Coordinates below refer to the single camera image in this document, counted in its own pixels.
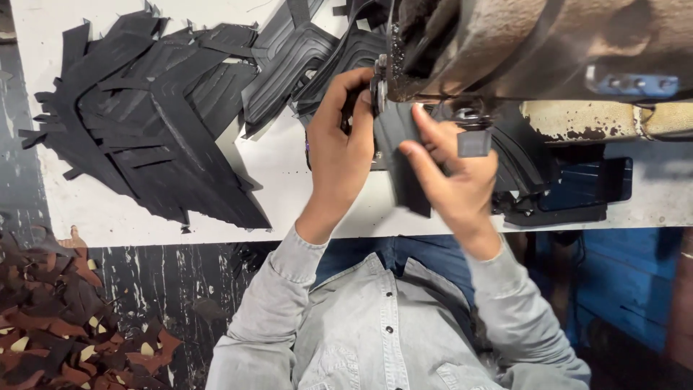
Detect person's left hand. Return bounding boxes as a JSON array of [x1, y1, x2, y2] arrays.
[[305, 68, 380, 218]]

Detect person's right hand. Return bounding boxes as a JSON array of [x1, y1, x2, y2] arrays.
[[398, 103, 502, 256]]

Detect black leather piece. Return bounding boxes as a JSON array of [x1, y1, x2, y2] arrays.
[[372, 100, 451, 218]]

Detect small grey square plate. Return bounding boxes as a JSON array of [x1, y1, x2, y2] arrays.
[[457, 130, 493, 159]]

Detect stitched black leather panels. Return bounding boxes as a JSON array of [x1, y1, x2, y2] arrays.
[[486, 105, 561, 198]]

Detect blue jeans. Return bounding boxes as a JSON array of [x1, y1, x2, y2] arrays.
[[313, 234, 478, 307]]

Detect stack of ribbed black panels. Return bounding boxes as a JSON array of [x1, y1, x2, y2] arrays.
[[240, 0, 392, 140]]

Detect dark glossy tray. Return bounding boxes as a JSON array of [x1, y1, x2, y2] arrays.
[[502, 156, 634, 228]]

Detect beige industrial sewing machine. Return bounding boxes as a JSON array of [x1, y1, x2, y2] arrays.
[[370, 0, 693, 144]]

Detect grey denim shirt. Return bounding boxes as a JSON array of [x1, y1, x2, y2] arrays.
[[206, 224, 592, 390]]

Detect blue crate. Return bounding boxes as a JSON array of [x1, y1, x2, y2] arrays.
[[533, 227, 684, 354]]

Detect pile of black leather cutouts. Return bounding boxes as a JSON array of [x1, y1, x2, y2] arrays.
[[18, 1, 273, 232]]

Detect heap of brown leather scraps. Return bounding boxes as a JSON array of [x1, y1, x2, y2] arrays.
[[0, 225, 184, 390]]

